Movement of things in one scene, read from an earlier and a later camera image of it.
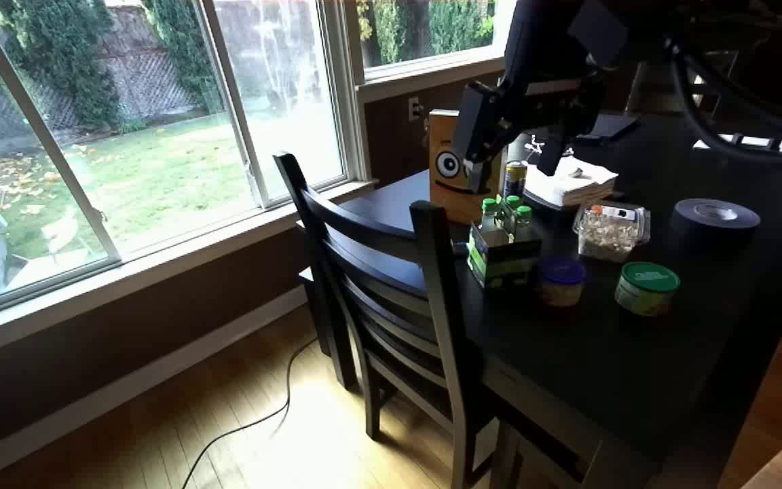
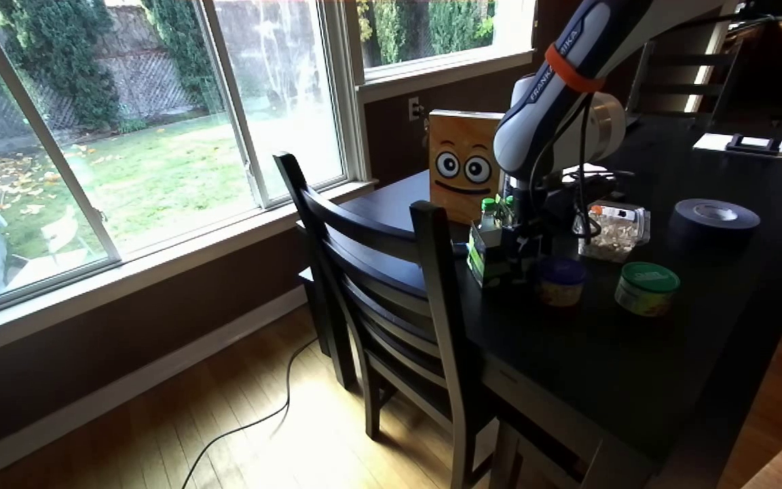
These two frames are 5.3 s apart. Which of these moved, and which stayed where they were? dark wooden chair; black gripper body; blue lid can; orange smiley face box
Moved: black gripper body
Stayed: blue lid can; orange smiley face box; dark wooden chair
